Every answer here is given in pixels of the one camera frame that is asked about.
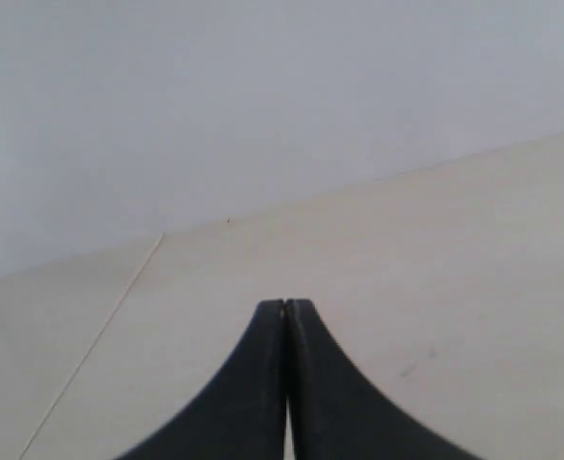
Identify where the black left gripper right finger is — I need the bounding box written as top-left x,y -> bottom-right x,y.
285,299 -> 476,460

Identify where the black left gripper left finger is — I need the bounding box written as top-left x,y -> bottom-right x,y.
121,300 -> 286,460

